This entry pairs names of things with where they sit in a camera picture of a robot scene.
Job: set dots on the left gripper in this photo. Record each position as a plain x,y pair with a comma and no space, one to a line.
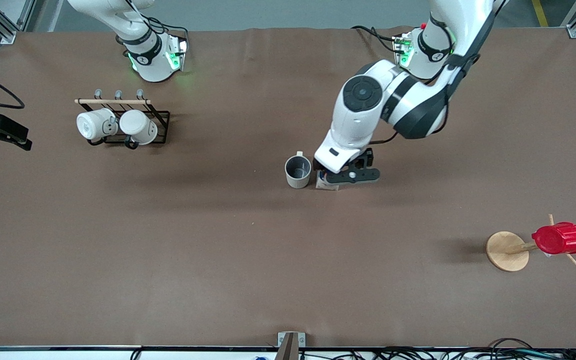
365,159

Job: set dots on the blue white milk carton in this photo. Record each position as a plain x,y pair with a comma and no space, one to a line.
327,186

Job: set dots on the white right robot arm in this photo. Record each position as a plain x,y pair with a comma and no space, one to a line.
148,60

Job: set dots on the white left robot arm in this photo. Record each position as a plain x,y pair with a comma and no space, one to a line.
358,110

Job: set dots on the red ribbed cup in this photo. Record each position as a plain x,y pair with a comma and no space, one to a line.
560,239

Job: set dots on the white mug with grey print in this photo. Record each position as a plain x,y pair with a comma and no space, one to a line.
90,125

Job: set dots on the plain white mug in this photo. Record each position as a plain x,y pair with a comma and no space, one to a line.
138,125

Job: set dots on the wooden mug tree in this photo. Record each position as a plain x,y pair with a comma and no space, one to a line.
507,251

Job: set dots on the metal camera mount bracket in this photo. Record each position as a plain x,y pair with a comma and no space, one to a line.
290,345

